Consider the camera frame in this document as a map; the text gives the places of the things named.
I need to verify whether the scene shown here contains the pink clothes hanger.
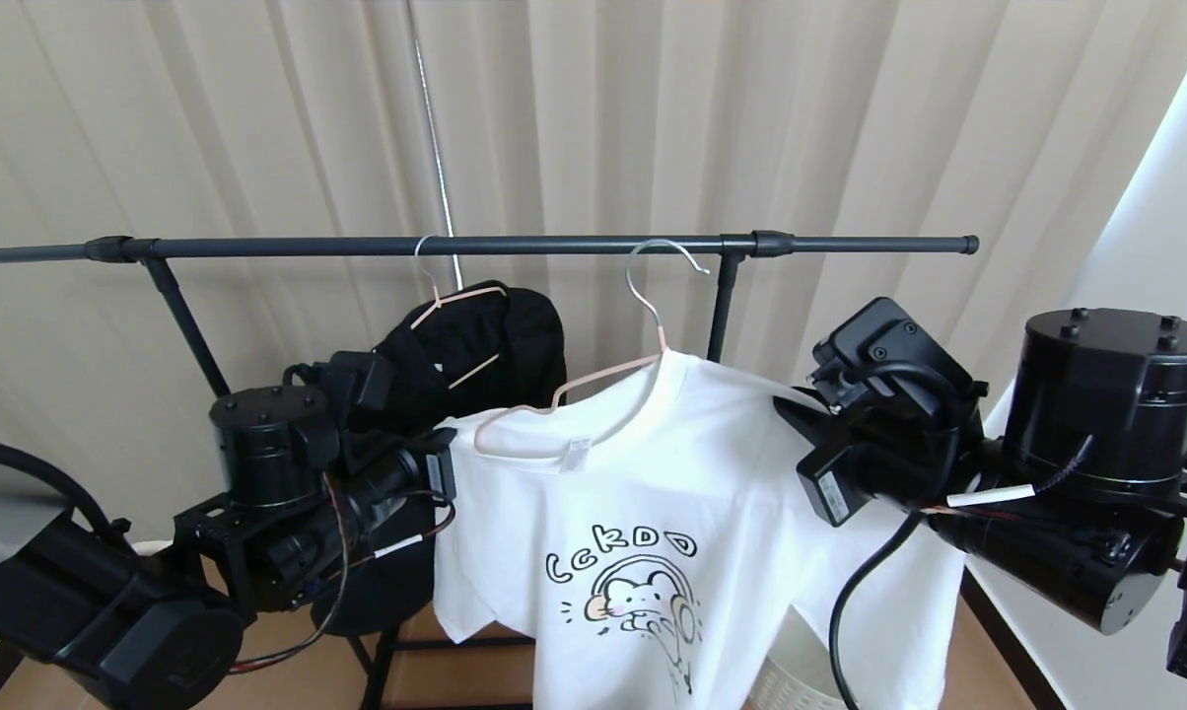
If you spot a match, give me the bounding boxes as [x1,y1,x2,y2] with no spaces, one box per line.
[411,237,511,391]
[473,240,711,460]

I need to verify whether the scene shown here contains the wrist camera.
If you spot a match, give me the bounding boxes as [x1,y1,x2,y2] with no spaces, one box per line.
[286,350,397,435]
[810,298,989,425]

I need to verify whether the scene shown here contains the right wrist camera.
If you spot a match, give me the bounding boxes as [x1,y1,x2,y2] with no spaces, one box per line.
[810,298,989,425]

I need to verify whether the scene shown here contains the white laundry basket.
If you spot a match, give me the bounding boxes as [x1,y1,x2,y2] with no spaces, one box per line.
[746,631,851,710]

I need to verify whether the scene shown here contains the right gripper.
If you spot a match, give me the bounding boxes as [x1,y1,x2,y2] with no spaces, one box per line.
[796,414,989,529]

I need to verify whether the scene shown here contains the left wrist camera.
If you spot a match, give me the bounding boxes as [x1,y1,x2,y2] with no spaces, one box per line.
[286,350,397,435]

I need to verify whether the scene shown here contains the black clothes rack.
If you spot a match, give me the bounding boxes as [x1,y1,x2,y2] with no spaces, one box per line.
[0,232,979,710]

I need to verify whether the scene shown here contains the beige curtain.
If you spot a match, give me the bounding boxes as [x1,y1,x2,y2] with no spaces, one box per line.
[0,0,1187,494]

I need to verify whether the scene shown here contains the black shorts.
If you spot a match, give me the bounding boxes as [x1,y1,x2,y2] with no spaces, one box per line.
[308,284,568,637]

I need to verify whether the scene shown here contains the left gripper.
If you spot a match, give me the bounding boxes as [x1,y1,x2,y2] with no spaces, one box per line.
[352,429,456,529]

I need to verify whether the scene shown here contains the white garment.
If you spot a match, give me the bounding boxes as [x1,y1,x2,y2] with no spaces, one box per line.
[434,347,969,710]

